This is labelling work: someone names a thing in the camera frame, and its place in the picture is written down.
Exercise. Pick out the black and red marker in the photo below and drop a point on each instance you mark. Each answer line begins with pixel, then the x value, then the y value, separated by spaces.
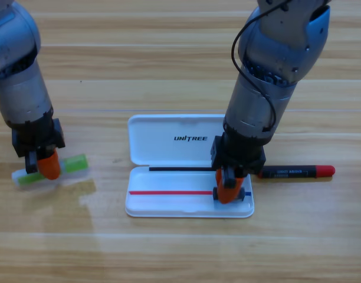
pixel 325 170

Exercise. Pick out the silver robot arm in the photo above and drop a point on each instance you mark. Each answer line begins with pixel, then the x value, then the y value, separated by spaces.
pixel 18 88
pixel 257 103

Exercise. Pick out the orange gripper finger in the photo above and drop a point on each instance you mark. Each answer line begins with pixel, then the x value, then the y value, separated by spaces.
pixel 229 196
pixel 220 177
pixel 50 166

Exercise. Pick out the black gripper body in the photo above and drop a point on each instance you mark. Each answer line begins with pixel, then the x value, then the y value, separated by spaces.
pixel 239 153
pixel 39 135

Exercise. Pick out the green glue stick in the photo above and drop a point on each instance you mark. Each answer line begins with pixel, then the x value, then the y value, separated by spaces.
pixel 75 163

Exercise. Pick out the white Unitree pencil case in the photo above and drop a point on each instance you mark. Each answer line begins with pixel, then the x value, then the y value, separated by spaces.
pixel 168 153

